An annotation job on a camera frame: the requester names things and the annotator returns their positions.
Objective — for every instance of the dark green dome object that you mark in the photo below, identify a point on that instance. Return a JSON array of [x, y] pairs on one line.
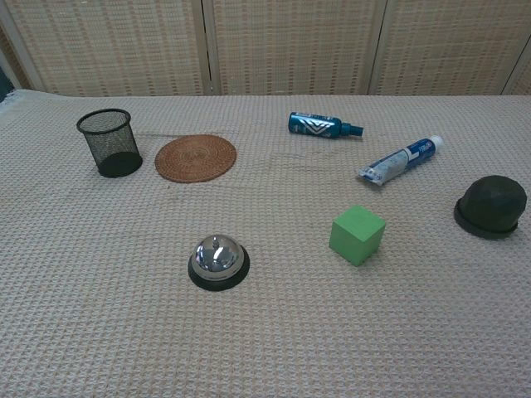
[[491, 205]]

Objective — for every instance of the silver call bell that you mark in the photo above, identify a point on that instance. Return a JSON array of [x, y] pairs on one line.
[[215, 257]]

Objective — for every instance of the round woven rattan coaster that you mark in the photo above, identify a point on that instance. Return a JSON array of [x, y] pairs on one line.
[[195, 157]]

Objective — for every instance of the blue spray bottle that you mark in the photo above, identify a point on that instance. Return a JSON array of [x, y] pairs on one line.
[[311, 124]]

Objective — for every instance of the green foam cube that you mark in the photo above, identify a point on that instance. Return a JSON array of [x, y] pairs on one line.
[[357, 236]]

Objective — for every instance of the beige waffle tablecloth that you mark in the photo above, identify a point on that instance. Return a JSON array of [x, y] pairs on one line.
[[265, 323]]

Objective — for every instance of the blue white toothpaste tube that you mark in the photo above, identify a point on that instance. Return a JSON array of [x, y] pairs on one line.
[[394, 163]]

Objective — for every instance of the black mesh pen holder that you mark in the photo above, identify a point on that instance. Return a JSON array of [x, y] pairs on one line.
[[118, 163]]

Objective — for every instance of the woven bamboo folding screen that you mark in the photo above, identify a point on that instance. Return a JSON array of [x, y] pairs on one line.
[[290, 45]]

